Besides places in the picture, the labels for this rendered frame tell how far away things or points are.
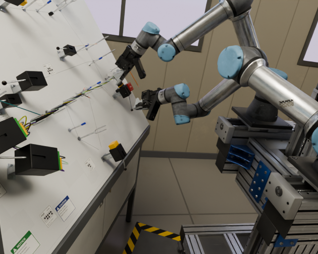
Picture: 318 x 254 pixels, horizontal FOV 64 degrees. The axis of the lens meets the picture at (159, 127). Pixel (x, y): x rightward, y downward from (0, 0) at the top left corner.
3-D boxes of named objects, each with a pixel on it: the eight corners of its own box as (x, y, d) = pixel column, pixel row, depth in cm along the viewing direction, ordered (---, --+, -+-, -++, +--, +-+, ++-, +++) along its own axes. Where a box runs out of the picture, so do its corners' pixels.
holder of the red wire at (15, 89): (-17, 84, 76) (6, 69, 72) (20, 83, 89) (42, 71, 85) (-10, 100, 77) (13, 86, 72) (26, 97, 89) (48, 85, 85)
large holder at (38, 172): (-39, 155, 65) (-3, 137, 59) (24, 162, 80) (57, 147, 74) (-40, 182, 62) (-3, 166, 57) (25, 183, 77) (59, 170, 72)
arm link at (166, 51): (267, 0, 103) (166, 70, 113) (257, 0, 113) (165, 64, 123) (255, -28, 99) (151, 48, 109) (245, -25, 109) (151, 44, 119)
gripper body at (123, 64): (118, 61, 137) (130, 43, 131) (131, 71, 138) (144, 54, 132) (113, 65, 130) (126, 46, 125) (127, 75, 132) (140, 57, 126)
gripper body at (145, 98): (150, 96, 144) (166, 90, 136) (150, 110, 141) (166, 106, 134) (140, 91, 138) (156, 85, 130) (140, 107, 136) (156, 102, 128)
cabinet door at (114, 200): (136, 183, 188) (143, 135, 171) (103, 240, 139) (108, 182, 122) (133, 182, 188) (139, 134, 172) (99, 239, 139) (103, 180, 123)
